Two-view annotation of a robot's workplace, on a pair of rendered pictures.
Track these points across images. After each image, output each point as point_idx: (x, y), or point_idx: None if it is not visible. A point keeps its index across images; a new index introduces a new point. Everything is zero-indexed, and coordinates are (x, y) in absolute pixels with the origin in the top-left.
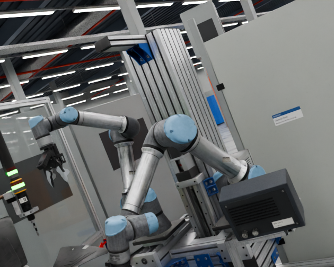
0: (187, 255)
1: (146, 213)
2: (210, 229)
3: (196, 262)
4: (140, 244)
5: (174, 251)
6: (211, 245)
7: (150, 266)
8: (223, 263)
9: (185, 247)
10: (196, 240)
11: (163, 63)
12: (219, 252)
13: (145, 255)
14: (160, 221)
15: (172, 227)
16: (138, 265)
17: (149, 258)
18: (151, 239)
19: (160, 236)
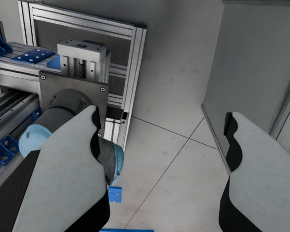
0: (42, 66)
1: (52, 112)
2: (10, 98)
3: (37, 60)
4: (94, 80)
5: (56, 72)
6: None
7: (77, 42)
8: None
9: (34, 70)
10: (27, 84)
11: None
12: None
13: (72, 48)
14: (48, 106)
15: (47, 105)
16: (97, 48)
17: (67, 44)
18: (66, 77)
19: (49, 77)
